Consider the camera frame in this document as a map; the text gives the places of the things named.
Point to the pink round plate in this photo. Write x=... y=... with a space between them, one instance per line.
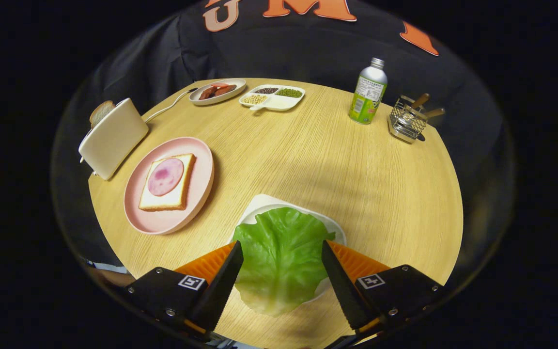
x=202 y=184

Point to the pile of yellow soybeans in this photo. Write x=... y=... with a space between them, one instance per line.
x=255 y=99

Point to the white divided dish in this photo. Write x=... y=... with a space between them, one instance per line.
x=283 y=103

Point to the green and silver bottle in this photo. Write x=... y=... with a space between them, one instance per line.
x=367 y=97

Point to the pile of green beans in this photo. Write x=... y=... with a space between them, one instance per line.
x=289 y=92

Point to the green lettuce leaf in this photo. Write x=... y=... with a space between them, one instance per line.
x=281 y=257

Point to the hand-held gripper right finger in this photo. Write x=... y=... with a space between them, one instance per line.
x=342 y=286

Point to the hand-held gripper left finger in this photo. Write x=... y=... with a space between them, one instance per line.
x=221 y=286

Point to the white round plate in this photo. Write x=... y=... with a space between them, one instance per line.
x=201 y=101

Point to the brown meat piece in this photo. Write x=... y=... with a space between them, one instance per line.
x=225 y=89
x=207 y=93

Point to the small white plate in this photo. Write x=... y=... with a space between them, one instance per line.
x=269 y=201

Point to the pink ham slice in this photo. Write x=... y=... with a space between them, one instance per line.
x=165 y=177

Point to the black backdrop cloth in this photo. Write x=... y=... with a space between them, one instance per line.
x=308 y=53

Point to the white bread slice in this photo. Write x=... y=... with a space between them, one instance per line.
x=172 y=199

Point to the toasted bread slice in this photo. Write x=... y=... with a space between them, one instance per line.
x=100 y=111

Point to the white toaster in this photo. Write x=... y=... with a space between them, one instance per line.
x=114 y=140

